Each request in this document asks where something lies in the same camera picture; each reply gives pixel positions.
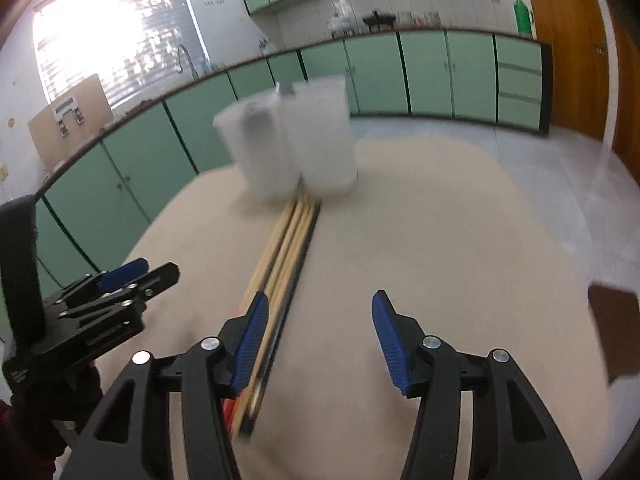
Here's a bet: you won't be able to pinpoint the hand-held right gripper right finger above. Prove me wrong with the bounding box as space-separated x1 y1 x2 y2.
371 290 583 480

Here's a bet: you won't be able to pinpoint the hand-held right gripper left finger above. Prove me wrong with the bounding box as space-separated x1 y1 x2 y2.
62 290 271 480

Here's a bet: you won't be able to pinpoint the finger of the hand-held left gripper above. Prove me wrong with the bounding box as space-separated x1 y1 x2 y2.
60 258 151 306
57 262 181 321

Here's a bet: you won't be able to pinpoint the brown wooden chopstick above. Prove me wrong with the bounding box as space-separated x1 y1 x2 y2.
235 199 315 428

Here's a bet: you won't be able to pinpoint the black chopstick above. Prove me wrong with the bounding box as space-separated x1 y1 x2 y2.
240 199 322 438

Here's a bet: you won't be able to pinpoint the white double utensil holder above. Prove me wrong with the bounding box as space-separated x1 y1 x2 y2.
212 74 360 200

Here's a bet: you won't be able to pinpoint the cardboard box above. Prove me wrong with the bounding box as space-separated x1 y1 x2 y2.
27 73 115 171

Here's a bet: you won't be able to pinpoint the metal faucet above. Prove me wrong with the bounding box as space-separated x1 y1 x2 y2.
176 44 199 81

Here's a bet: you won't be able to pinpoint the brown board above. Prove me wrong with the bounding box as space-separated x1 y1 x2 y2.
587 283 640 383

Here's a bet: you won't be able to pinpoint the window with blinds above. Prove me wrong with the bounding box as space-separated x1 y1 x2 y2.
32 0 206 107

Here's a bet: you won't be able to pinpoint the green base cabinets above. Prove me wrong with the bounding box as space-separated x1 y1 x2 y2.
30 29 552 311

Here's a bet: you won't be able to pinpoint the white countertop appliance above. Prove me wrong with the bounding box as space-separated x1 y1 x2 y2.
327 14 357 38

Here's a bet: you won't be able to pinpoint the black wok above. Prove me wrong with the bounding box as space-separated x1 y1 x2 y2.
362 10 397 29

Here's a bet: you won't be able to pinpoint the green thermos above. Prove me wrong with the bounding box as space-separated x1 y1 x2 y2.
514 0 535 39

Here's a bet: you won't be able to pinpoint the wooden door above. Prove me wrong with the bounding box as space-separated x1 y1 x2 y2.
519 0 640 161

